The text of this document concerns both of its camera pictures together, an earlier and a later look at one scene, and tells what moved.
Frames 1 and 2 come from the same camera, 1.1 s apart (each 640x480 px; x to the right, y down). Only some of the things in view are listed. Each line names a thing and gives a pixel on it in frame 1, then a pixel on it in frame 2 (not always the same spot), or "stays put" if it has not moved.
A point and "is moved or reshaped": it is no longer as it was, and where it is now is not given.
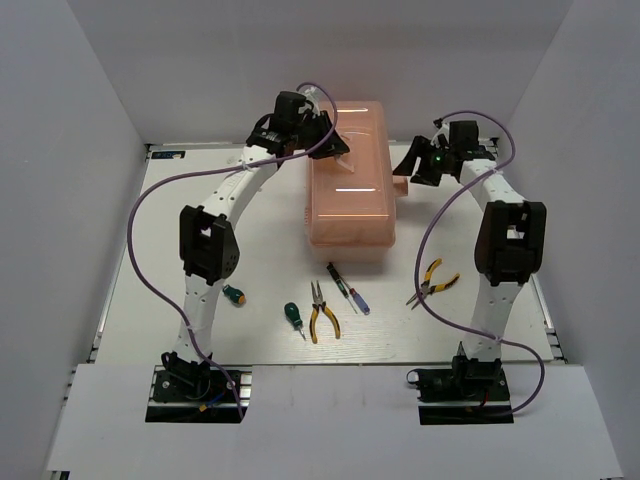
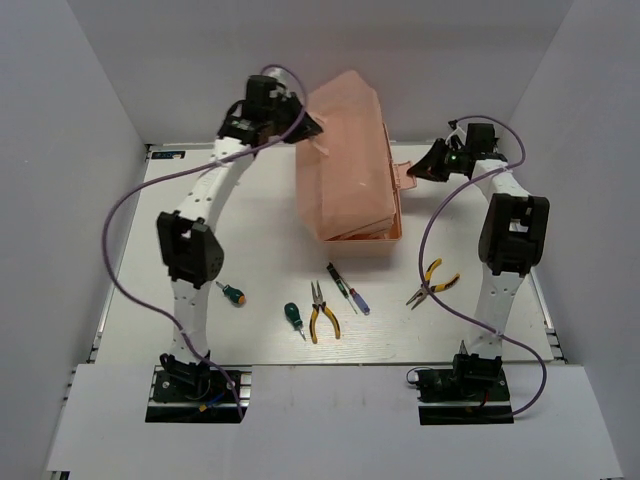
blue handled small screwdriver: (358, 299) stays put
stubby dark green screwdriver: (292, 312) stays put
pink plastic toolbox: (350, 197) is moved or reshaped
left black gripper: (333, 147) to (304, 127)
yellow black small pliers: (427, 288) stays put
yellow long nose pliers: (316, 307) stays put
